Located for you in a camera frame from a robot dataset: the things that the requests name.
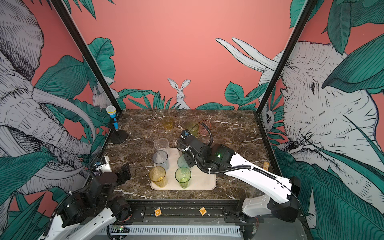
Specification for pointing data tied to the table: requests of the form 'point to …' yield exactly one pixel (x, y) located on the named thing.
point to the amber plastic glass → (157, 175)
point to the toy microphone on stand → (117, 136)
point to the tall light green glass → (183, 175)
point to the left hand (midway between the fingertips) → (121, 165)
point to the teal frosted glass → (182, 162)
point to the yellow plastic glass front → (168, 123)
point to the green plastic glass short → (194, 130)
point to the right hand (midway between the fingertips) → (187, 151)
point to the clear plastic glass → (162, 144)
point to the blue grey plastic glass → (160, 158)
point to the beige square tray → (199, 180)
